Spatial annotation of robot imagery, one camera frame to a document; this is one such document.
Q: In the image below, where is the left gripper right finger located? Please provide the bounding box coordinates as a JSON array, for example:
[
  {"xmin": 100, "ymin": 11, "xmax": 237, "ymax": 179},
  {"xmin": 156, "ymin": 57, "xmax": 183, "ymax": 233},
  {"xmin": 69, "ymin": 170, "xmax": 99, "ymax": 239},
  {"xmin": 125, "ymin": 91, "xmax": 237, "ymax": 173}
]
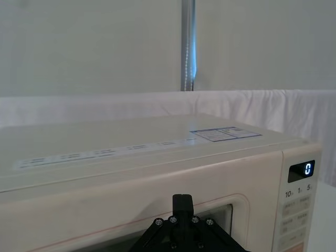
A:
[{"xmin": 183, "ymin": 193, "xmax": 246, "ymax": 252}]

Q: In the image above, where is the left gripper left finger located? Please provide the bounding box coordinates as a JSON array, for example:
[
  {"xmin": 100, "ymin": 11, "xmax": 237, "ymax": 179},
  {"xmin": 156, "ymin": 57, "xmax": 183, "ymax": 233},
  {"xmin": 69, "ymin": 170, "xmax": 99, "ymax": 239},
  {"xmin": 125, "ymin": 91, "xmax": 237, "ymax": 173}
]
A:
[{"xmin": 129, "ymin": 193, "xmax": 184, "ymax": 252}]

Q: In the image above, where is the cream microwave oven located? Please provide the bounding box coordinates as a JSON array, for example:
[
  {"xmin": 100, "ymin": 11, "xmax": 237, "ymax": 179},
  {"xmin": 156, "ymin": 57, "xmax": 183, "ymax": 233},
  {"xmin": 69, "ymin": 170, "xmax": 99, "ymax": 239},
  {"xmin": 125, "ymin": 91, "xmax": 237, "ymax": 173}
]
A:
[{"xmin": 0, "ymin": 112, "xmax": 323, "ymax": 252}]

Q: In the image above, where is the white curtain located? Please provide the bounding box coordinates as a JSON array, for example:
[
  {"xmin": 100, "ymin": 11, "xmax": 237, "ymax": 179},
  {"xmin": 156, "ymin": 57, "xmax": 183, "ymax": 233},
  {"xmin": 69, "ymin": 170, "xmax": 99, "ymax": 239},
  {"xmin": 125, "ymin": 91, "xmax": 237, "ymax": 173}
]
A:
[{"xmin": 0, "ymin": 0, "xmax": 336, "ymax": 187}]

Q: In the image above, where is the grey striped post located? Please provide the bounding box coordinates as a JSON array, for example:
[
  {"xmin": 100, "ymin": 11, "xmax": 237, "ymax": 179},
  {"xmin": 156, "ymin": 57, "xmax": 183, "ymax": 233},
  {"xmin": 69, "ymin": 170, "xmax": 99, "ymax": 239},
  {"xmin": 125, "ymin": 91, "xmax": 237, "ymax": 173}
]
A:
[{"xmin": 180, "ymin": 0, "xmax": 198, "ymax": 92}]

